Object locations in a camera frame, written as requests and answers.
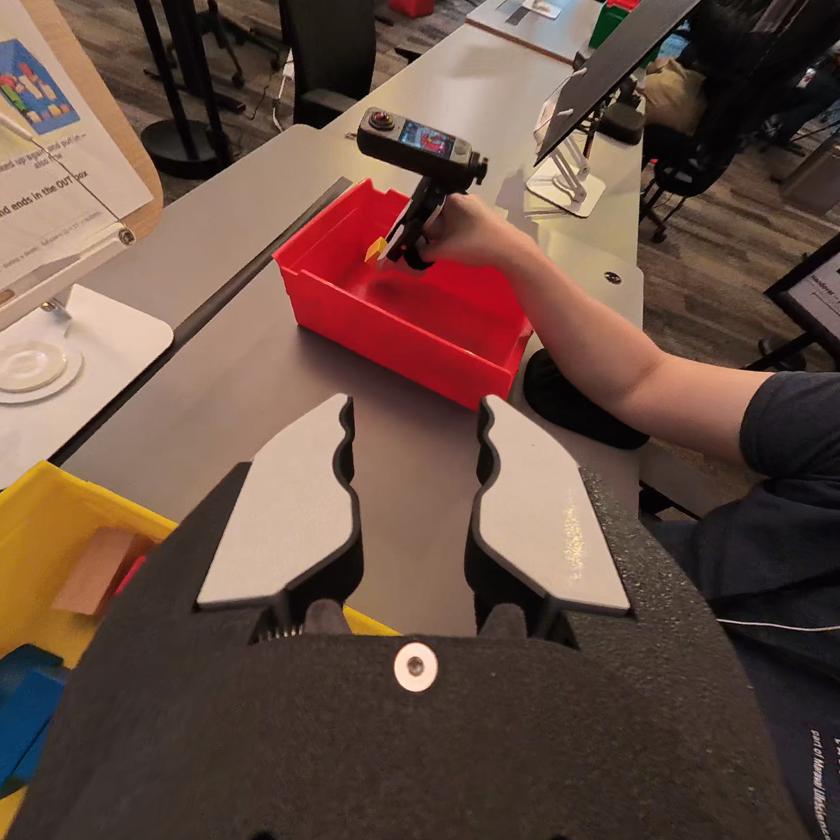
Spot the person's right forearm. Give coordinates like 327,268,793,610
505,239,772,470

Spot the black table pad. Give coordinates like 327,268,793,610
600,101,645,147

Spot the framed marker sign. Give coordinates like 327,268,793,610
764,235,840,371

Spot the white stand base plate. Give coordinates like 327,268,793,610
0,283,175,490

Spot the green plastic bin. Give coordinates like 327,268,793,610
589,0,641,50

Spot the dark display board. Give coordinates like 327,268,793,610
535,0,701,166

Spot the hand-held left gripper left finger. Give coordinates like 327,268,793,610
197,394,364,627

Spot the clear stand bracket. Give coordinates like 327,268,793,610
0,298,86,406

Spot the red wooden cube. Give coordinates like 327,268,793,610
115,554,148,597

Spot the natural wooden block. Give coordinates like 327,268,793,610
51,527,156,618

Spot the yellow plastic bin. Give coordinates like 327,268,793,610
0,459,403,815

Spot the blue rectangular wooden block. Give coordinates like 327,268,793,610
0,643,65,680
0,668,70,798

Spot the person's right hand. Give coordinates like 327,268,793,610
420,196,532,266

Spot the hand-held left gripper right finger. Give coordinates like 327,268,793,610
465,395,632,634

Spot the black office chair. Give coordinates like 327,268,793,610
279,0,376,130
640,98,756,244

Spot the red plastic bin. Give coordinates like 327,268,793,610
272,178,534,412

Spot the thin white cable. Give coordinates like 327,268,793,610
714,616,840,665

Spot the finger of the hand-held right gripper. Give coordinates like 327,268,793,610
379,203,421,263

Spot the printed instruction sheet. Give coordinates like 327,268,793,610
0,0,156,294

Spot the white paper holder bar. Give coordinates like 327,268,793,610
0,220,137,329

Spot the black mesh pad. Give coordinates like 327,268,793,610
523,348,652,451

